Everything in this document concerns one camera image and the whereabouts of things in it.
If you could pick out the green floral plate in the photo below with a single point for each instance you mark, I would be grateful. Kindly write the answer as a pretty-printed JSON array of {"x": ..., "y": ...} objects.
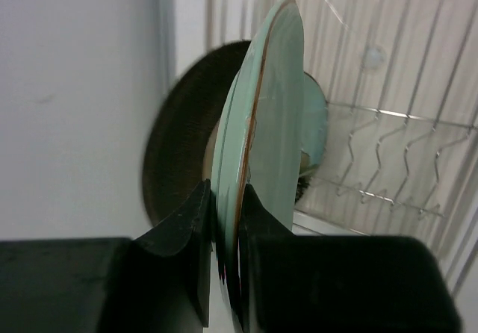
[
  {"x": 313, "y": 135},
  {"x": 259, "y": 139}
]

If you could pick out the brown plate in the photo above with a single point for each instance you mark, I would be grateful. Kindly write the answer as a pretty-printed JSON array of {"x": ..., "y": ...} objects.
[{"x": 173, "y": 159}]

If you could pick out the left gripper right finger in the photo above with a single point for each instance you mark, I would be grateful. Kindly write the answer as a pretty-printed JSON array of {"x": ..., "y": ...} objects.
[{"x": 337, "y": 283}]

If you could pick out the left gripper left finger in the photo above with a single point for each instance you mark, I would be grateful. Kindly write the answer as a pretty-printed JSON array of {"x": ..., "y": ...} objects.
[{"x": 159, "y": 282}]

